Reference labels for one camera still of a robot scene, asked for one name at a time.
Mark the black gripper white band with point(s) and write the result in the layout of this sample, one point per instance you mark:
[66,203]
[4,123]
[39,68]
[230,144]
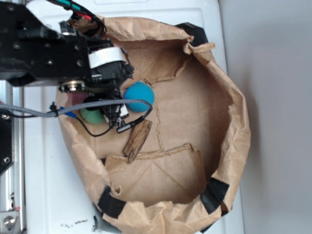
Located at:
[110,68]

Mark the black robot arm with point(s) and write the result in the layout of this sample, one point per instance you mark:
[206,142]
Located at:
[33,54]

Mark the blue textured ball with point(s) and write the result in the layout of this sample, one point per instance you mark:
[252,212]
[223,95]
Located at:
[142,91]

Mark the green textured ball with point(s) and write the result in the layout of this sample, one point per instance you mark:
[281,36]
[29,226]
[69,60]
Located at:
[94,117]

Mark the brown wood piece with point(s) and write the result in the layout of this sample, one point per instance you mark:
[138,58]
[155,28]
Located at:
[137,139]

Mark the brown paper bag tray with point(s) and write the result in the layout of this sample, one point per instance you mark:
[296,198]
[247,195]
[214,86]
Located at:
[188,171]

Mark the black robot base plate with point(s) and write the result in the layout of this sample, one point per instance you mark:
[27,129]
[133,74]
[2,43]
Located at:
[6,141]

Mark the aluminium frame rail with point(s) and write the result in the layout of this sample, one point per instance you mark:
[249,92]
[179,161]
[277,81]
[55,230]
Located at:
[12,187]

